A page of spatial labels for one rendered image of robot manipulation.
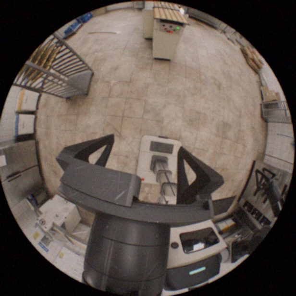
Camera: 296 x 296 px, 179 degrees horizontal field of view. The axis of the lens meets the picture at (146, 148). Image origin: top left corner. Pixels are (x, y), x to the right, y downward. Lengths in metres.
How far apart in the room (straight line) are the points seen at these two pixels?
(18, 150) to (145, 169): 2.98
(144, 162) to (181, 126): 0.78
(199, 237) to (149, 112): 1.43
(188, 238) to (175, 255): 0.07
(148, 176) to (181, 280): 1.19
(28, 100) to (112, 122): 2.69
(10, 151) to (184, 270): 3.07
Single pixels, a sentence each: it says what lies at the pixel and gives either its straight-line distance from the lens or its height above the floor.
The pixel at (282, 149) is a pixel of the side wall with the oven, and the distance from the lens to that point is 4.29.
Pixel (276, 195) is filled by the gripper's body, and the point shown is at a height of 1.39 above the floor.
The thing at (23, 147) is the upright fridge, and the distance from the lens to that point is 3.03.
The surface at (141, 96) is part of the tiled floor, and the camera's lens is 1.52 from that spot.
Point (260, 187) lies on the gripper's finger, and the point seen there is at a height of 1.32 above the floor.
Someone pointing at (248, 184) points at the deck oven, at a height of 0.13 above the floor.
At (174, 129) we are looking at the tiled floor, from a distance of 1.48.
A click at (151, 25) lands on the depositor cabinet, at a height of 0.45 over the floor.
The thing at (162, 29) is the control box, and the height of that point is 0.75.
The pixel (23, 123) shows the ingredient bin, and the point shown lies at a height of 0.51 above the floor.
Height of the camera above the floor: 1.41
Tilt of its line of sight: 80 degrees down
